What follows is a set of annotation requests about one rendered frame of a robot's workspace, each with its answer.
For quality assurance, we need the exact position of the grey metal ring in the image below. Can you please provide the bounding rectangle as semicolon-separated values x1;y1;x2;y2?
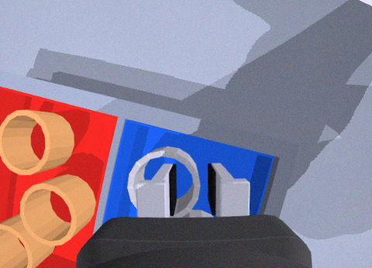
127;146;201;218
182;210;214;218

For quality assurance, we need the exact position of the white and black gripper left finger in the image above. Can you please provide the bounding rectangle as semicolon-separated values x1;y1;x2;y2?
136;163;177;218

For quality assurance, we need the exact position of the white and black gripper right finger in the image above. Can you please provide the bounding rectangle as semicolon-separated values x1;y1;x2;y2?
208;163;250;217

